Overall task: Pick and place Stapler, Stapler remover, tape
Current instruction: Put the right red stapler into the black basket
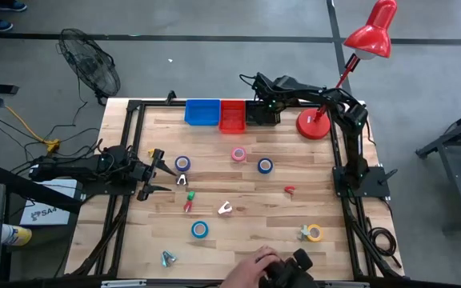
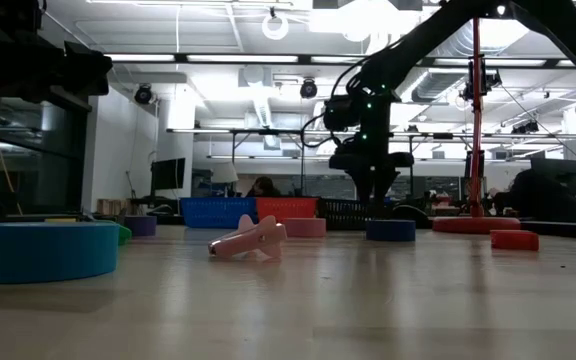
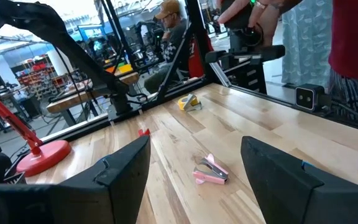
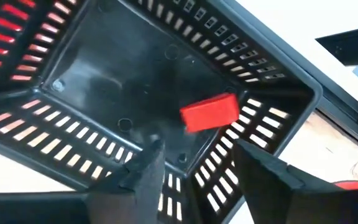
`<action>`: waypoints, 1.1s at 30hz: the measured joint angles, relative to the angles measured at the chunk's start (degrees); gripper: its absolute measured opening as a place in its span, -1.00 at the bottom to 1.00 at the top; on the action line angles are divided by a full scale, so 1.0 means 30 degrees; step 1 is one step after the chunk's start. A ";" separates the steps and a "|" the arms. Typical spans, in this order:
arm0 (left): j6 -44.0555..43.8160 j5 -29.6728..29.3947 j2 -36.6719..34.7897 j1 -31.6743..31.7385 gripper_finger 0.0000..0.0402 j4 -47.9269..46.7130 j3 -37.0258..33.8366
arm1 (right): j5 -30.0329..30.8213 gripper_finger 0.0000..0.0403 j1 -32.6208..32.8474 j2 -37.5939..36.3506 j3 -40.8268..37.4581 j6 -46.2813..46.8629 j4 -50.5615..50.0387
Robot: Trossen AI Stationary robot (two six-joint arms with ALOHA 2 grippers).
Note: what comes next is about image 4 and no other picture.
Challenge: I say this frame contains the red mini stapler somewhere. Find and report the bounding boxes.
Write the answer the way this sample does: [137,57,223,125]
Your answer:
[179,92,241,134]

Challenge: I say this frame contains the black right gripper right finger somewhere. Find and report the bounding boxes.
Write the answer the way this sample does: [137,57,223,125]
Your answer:
[234,139,347,224]

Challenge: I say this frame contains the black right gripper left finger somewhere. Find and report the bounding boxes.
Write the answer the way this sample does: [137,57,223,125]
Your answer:
[84,138,167,224]

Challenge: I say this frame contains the black plastic basket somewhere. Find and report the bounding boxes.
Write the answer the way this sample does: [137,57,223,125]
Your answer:
[0,0,324,224]

